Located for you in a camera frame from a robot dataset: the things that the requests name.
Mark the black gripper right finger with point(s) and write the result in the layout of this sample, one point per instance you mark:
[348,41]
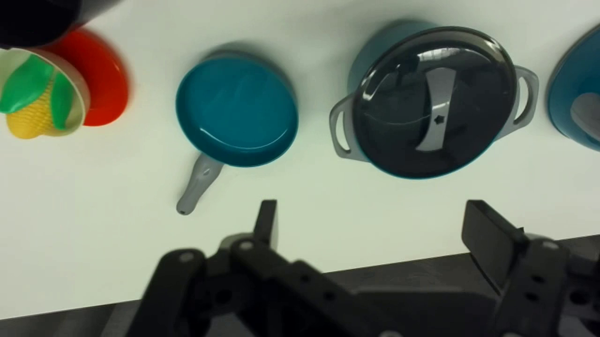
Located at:
[536,281]

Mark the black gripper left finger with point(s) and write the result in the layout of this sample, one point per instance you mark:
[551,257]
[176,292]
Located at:
[249,292]

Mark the red toy bowl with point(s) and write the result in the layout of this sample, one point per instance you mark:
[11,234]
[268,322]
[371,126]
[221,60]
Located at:
[103,81]

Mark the yellow green toy vegetable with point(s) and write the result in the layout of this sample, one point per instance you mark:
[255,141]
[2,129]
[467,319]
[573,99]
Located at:
[82,94]

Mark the yellow toy corn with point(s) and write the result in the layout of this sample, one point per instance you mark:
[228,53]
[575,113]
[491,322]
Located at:
[30,122]

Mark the black saucepan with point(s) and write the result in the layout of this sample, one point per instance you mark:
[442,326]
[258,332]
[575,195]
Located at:
[30,21]

